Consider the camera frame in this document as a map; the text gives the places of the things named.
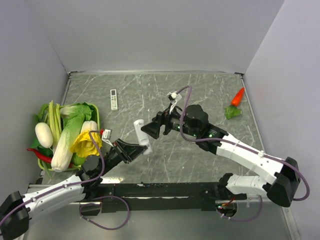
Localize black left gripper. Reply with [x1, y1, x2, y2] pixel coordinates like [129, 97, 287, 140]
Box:
[98, 138, 148, 176]

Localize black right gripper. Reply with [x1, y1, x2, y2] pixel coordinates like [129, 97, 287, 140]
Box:
[140, 103, 199, 139]

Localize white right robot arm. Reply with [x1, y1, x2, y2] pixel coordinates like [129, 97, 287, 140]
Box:
[141, 104, 301, 208]

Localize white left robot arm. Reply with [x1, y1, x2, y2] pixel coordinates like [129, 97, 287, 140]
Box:
[0, 139, 148, 240]

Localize small white remote control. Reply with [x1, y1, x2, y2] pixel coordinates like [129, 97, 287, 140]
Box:
[110, 89, 118, 111]

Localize yellow green napa cabbage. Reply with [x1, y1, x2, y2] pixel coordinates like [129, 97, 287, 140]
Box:
[70, 120, 103, 158]

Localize green plastic basket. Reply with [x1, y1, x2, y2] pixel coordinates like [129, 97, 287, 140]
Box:
[31, 102, 100, 172]

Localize large green napa cabbage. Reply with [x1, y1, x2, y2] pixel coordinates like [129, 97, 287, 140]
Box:
[50, 112, 86, 172]

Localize pale green celery stalks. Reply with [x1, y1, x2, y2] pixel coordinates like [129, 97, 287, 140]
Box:
[48, 101, 62, 146]

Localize red chili pepper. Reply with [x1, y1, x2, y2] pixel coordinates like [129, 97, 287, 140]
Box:
[27, 148, 52, 164]

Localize orange toy carrot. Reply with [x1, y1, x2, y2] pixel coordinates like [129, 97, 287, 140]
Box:
[231, 87, 245, 107]

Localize white eggplant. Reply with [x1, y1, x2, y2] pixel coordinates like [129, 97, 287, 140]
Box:
[35, 122, 53, 148]

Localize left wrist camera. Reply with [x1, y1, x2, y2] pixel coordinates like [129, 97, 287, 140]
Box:
[100, 129, 112, 146]

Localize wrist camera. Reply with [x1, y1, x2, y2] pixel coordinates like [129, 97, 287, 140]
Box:
[166, 91, 182, 114]
[100, 129, 112, 146]

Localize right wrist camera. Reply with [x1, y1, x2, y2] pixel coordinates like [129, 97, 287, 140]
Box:
[166, 91, 182, 114]

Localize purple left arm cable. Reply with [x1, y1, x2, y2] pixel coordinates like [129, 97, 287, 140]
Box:
[0, 129, 106, 226]

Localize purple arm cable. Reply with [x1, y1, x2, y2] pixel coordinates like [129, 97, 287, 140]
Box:
[176, 85, 311, 201]
[0, 129, 106, 226]

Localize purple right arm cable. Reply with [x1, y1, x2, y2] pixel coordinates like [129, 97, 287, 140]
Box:
[176, 85, 311, 201]

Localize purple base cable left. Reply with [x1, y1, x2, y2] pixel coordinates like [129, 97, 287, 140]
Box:
[78, 195, 131, 230]

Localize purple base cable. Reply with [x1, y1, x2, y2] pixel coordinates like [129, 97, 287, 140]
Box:
[217, 194, 264, 223]
[78, 195, 131, 230]

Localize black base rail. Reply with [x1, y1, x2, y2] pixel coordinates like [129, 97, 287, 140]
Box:
[79, 182, 247, 213]

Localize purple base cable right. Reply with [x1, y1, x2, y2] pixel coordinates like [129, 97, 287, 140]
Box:
[217, 194, 264, 223]

